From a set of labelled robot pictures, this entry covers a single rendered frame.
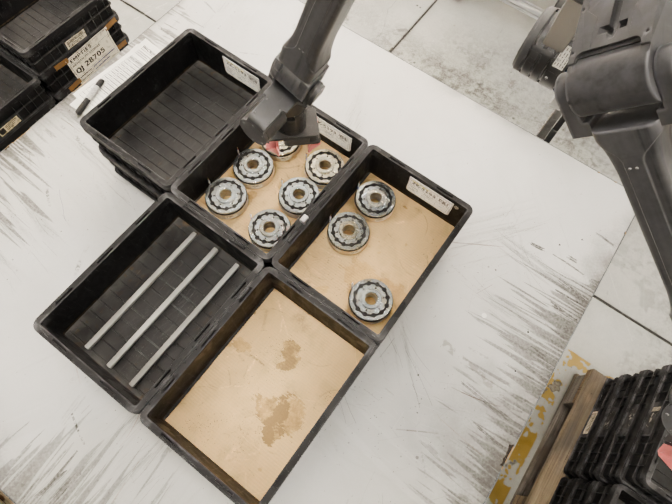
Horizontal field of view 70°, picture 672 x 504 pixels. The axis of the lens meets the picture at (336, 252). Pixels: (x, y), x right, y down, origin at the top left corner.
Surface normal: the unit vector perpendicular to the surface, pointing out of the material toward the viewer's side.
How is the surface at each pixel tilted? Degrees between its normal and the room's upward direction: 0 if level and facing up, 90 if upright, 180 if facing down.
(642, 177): 87
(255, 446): 0
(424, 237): 0
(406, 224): 0
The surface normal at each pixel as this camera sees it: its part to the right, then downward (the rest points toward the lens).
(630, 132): -0.62, 0.69
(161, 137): 0.04, -0.36
